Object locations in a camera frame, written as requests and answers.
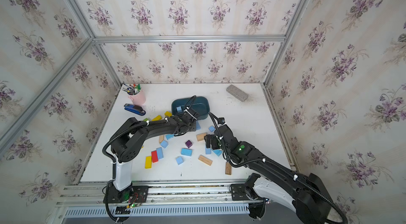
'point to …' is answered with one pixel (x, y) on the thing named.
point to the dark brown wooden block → (228, 168)
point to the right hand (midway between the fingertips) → (216, 136)
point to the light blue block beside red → (159, 152)
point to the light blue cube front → (179, 160)
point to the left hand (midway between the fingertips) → (192, 124)
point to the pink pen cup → (137, 95)
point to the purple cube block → (188, 143)
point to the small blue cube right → (212, 129)
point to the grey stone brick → (237, 93)
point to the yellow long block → (158, 117)
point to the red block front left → (154, 156)
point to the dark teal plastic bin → (200, 105)
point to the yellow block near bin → (167, 113)
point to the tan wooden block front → (205, 160)
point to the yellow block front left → (148, 164)
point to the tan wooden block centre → (201, 137)
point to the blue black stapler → (136, 109)
